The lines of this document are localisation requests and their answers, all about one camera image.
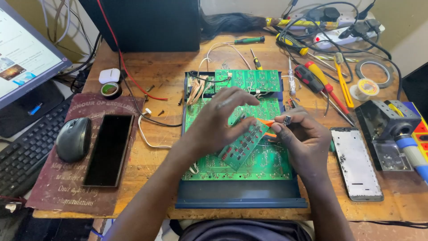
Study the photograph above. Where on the large green circuit board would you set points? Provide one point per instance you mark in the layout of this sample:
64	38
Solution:
267	164

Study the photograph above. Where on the black tape roll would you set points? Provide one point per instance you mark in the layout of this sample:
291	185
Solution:
110	90

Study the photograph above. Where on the computer monitor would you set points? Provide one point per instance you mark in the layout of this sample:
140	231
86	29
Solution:
23	53

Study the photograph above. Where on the white power strip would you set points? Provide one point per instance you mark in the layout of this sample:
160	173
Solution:
334	35

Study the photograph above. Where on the green relay circuit board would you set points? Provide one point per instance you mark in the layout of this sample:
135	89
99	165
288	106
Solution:
254	80

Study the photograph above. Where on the blue metal chassis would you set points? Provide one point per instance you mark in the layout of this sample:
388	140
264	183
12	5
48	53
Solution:
234	195

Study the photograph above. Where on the white earbuds case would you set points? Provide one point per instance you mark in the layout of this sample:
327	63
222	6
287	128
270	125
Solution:
109	75

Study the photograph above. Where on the large yellow black screwdriver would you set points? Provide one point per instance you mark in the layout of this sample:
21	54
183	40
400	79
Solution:
291	43

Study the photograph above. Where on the black keyboard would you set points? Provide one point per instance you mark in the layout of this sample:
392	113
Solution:
30	150

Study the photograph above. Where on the small metal component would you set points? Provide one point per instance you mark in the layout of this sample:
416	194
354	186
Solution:
287	120

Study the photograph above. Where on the red black screwdriver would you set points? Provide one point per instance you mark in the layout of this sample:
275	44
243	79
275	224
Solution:
307	78

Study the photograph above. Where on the grey computer mouse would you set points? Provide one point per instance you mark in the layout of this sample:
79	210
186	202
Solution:
73	139

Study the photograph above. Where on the black computer tower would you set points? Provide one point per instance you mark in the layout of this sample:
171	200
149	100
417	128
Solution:
147	23

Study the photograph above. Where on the yellow tweezers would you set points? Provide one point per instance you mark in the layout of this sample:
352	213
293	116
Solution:
343	83

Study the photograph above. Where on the person's right hand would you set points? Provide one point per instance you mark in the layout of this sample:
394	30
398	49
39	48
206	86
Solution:
307	140

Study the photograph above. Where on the clear tester screwdriver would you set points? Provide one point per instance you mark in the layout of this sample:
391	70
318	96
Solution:
292	78

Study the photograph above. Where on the person's dark clothing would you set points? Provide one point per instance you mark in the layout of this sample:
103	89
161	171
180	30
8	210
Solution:
244	231

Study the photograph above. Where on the grey tape roll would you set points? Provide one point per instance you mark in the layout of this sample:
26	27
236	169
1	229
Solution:
360	72

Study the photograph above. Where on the red yellow screwdriver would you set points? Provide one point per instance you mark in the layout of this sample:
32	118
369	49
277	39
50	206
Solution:
319	75

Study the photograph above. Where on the person's left hand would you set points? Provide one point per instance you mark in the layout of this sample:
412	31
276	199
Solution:
210	127

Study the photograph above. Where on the small green circuit board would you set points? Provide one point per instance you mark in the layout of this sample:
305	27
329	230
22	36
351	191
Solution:
244	150

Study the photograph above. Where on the black soldering iron stand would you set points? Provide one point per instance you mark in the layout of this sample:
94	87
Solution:
377	117

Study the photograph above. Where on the black monitor stand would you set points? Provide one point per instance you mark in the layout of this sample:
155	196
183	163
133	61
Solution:
33	117

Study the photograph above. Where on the black smartphone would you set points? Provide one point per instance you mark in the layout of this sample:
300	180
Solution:
108	150

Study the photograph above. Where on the white phone frame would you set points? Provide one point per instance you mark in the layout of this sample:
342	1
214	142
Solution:
356	164

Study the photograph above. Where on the maroon printed mouse pad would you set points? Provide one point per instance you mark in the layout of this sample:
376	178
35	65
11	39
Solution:
60	187

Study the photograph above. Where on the colourful red yellow box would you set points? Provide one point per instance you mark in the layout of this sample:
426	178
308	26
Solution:
422	134

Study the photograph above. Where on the small yellow black screwdriver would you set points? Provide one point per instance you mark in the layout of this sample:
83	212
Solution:
256	62

